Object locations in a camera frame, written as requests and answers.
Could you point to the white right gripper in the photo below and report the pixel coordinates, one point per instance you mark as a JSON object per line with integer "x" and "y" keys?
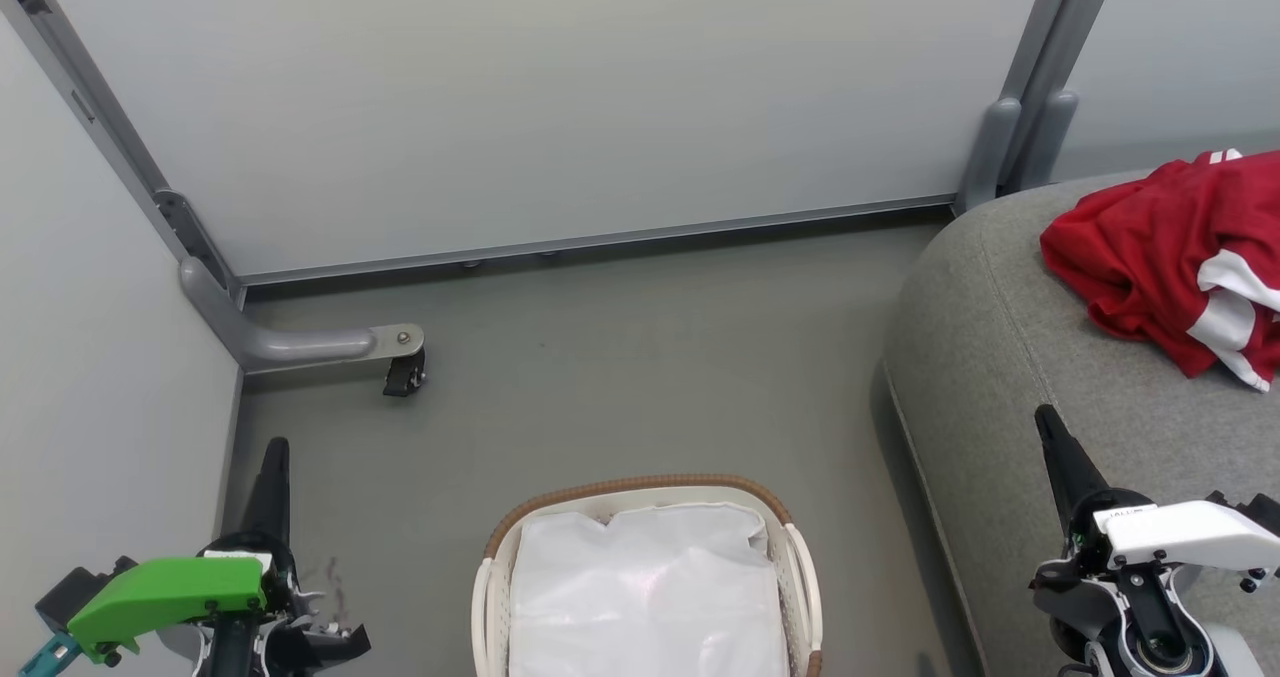
{"x": 1180, "y": 537}

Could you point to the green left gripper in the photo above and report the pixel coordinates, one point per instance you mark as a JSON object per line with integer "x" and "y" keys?
{"x": 170, "y": 592}

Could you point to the red white striped garment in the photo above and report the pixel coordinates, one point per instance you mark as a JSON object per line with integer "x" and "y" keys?
{"x": 1140, "y": 257}

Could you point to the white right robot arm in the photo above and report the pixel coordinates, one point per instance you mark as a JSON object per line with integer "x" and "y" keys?
{"x": 1235, "y": 659}

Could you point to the white laundry basket brown rim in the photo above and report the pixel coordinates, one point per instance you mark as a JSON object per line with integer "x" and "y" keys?
{"x": 803, "y": 577}

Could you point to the white basket liner bag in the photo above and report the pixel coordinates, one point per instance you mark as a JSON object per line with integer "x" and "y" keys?
{"x": 650, "y": 597}

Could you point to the grey fabric sofa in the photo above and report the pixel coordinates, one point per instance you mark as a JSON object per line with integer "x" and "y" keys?
{"x": 1000, "y": 357}

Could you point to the black caster wheel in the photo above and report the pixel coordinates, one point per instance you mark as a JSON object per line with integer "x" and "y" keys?
{"x": 405, "y": 375}

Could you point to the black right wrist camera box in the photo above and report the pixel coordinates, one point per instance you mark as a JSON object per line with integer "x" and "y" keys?
{"x": 1262, "y": 512}

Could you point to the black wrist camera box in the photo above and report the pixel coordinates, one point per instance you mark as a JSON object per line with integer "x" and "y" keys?
{"x": 70, "y": 587}
{"x": 1262, "y": 512}

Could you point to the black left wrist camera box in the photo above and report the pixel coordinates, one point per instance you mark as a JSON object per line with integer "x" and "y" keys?
{"x": 70, "y": 587}

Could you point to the grey partition corner post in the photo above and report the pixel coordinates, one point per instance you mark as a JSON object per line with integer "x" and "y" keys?
{"x": 988, "y": 157}
{"x": 1048, "y": 142}

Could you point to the grey partition post with foot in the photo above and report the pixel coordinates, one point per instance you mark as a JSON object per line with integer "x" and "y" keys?
{"x": 100, "y": 107}

